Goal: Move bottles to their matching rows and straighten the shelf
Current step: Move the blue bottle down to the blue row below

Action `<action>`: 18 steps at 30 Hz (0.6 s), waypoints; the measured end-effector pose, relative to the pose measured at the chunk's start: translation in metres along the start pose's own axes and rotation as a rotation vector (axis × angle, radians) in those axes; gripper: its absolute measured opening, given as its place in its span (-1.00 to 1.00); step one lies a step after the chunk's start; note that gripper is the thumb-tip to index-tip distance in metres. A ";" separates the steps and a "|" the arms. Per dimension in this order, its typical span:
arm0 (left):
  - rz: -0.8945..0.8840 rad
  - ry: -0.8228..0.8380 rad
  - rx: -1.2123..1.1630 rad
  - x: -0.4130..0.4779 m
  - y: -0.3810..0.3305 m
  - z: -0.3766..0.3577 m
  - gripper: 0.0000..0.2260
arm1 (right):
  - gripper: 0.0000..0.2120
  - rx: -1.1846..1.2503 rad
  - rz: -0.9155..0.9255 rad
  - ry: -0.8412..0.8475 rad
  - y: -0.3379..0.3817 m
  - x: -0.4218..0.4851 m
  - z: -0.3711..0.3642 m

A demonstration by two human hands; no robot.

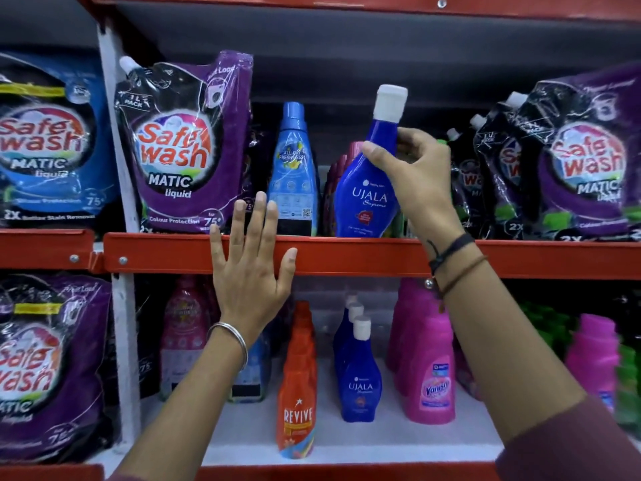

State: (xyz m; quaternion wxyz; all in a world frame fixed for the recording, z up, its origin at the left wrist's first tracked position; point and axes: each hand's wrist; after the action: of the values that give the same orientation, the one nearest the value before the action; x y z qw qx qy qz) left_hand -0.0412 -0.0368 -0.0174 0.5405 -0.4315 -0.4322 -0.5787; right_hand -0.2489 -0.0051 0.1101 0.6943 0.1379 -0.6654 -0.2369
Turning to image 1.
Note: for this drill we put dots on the person's left hand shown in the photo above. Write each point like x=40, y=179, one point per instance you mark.
x=248, y=285

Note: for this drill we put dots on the person's right hand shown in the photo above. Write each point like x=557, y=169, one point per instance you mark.
x=425, y=190

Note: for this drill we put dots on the person's left thumb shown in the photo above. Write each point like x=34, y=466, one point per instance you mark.
x=286, y=273

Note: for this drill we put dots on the person's left middle finger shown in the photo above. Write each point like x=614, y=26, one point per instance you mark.
x=256, y=222

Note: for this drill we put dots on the person's right thumb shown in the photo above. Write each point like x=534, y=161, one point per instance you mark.
x=379, y=157

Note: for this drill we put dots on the person's left little finger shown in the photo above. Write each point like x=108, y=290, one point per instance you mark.
x=218, y=250

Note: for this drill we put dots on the blue bottle with white cap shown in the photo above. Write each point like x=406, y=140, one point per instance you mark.
x=343, y=335
x=365, y=195
x=360, y=380

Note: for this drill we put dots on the person's left forearm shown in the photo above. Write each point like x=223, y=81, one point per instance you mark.
x=185, y=420

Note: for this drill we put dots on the person's right forearm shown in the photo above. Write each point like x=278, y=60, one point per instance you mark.
x=501, y=345

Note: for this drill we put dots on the red pink bottle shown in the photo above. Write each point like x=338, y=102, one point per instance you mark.
x=334, y=185

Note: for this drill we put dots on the light blue conditioner bottle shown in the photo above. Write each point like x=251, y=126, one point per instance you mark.
x=294, y=180
x=255, y=375

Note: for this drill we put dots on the orange bottle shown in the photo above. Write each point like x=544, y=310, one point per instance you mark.
x=296, y=415
x=303, y=335

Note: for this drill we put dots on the red metal shelf beam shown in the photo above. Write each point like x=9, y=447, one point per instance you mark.
x=40, y=249
x=350, y=3
x=350, y=257

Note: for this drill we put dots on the green bottle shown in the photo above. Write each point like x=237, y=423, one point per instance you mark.
x=401, y=226

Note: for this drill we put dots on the silver bangle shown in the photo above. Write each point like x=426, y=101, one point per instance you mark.
x=235, y=331

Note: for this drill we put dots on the purple detergent pouch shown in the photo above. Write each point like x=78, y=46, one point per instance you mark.
x=503, y=165
x=185, y=145
x=45, y=365
x=465, y=185
x=586, y=160

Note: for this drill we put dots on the pink translucent bottle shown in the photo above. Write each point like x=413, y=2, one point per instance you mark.
x=184, y=335

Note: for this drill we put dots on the dark detergent pouch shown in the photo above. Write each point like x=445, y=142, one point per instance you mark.
x=148, y=340

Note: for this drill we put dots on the blue detergent pouch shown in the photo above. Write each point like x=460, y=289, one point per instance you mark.
x=50, y=145

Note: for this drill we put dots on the group of green bottles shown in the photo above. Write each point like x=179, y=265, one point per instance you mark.
x=628, y=380

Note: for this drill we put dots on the white shelf upright post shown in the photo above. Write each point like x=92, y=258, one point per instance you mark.
x=126, y=335

